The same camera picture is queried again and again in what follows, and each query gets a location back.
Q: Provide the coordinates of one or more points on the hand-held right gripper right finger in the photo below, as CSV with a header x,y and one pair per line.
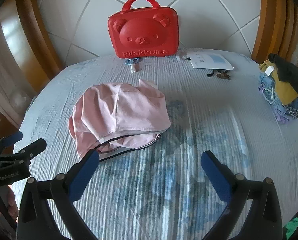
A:
x,y
215,177

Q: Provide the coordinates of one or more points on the yellow cloth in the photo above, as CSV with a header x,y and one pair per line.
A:
x,y
285,88

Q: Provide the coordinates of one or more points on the pile of folded clothes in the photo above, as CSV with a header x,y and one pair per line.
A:
x,y
268,91

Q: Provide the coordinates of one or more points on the pink shirt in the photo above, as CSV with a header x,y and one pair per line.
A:
x,y
119,115

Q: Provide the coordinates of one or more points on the white paper sheet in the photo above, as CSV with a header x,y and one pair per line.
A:
x,y
209,60

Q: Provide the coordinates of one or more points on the black dotted cloth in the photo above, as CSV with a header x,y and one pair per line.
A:
x,y
297,112

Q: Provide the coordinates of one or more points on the wooden headboard post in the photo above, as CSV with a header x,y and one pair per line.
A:
x,y
36,30
271,17

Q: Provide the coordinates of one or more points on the white padded headboard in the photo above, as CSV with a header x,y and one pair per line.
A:
x,y
89,12

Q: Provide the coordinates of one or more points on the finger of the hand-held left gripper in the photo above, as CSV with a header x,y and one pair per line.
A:
x,y
31,150
13,138

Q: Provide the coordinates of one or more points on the light blue floral bed sheet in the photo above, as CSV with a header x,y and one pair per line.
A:
x,y
164,192

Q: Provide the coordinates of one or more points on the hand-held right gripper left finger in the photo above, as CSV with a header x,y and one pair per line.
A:
x,y
85,177

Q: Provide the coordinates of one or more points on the pale curtain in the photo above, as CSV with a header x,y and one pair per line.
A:
x,y
6,80

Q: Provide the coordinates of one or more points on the red bear-face case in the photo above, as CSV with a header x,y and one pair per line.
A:
x,y
141,35

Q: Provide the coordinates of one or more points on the green cloth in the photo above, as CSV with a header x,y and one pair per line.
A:
x,y
295,230

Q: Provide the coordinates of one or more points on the white clothing tag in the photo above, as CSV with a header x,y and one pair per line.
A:
x,y
269,70

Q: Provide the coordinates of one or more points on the person's left hand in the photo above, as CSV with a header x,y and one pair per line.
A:
x,y
12,202

